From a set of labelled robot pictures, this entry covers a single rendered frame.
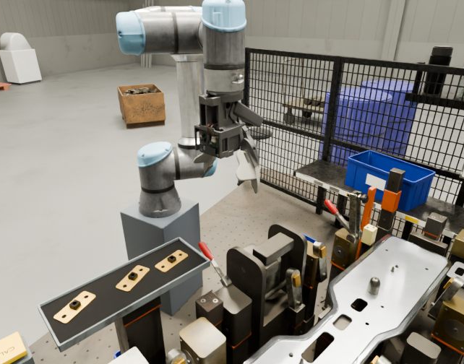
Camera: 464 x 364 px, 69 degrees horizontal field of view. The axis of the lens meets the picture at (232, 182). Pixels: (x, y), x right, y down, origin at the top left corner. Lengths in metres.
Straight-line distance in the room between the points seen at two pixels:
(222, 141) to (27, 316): 2.20
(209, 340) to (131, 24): 0.66
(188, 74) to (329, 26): 9.34
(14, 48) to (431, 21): 10.27
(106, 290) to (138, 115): 5.12
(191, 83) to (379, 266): 0.83
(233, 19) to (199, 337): 0.65
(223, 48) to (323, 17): 9.80
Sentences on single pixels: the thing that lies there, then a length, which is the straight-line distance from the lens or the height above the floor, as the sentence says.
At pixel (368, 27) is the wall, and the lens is 10.09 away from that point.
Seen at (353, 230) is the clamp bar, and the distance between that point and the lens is 1.19.
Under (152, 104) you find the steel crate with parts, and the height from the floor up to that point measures 0.39.
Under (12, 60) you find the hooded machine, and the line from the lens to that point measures 10.90.
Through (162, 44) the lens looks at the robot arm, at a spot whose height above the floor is 1.67.
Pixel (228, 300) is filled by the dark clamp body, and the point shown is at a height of 1.08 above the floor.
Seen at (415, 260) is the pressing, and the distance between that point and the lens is 1.29.
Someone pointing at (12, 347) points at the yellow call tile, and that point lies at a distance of 0.83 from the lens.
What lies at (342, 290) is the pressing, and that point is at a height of 1.00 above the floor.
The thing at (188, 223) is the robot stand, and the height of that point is 1.05.
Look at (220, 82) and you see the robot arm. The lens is 0.63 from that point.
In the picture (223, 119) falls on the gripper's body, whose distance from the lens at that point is 0.66.
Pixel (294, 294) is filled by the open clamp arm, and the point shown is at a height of 1.04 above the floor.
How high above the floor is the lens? 1.73
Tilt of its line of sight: 26 degrees down
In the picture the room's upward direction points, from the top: straight up
